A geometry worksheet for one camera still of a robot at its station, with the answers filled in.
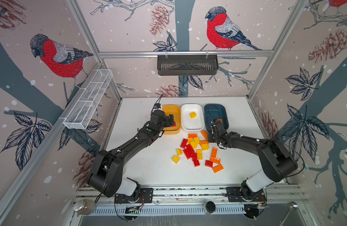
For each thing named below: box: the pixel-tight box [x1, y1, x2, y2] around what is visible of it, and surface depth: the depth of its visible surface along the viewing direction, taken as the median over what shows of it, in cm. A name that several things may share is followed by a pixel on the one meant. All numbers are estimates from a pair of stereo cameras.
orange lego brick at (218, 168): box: [212, 163, 224, 174], surface depth 84 cm
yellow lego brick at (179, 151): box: [176, 148, 183, 156], surface depth 91 cm
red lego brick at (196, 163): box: [193, 159, 201, 168], surface depth 85 cm
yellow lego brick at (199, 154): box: [196, 149, 203, 160], surface depth 90 cm
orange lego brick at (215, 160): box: [209, 156, 221, 165], surface depth 87 cm
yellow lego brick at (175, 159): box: [172, 154, 180, 164], surface depth 86 cm
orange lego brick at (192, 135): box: [188, 133, 198, 138], surface depth 97 cm
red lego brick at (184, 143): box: [180, 138, 188, 149], surface depth 94 cm
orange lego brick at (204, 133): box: [200, 129, 208, 140], surface depth 99 cm
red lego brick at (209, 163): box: [204, 160, 214, 168], surface depth 85 cm
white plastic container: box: [181, 103, 206, 130], surface depth 109 cm
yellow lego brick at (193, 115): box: [189, 111, 197, 119], surface depth 109 cm
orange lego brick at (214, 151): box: [210, 146, 218, 159], surface depth 90 cm
